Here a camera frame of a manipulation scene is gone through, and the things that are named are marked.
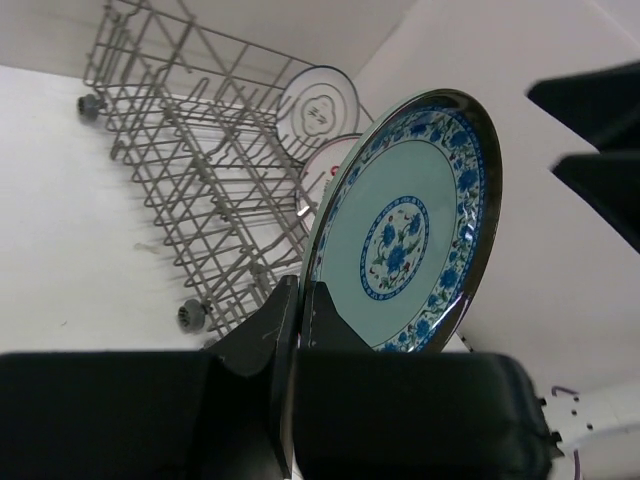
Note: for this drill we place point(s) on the teal blue floral plate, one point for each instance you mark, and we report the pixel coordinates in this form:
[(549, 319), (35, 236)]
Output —
[(404, 233)]

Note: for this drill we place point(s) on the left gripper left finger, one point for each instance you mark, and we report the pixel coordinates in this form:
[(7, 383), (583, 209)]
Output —
[(245, 424)]

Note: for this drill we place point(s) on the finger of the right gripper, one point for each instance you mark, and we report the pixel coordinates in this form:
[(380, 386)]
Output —
[(602, 106), (609, 183)]

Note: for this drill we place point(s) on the grey wire dish rack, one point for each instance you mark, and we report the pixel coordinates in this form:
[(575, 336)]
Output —
[(192, 111)]

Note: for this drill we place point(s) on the white plate red characters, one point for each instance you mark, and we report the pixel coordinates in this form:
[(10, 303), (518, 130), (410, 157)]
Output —
[(318, 173)]

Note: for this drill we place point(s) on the white plate green rim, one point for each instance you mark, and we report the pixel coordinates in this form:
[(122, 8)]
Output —
[(318, 105)]

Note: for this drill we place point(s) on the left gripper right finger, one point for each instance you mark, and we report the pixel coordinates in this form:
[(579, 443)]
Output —
[(338, 402)]

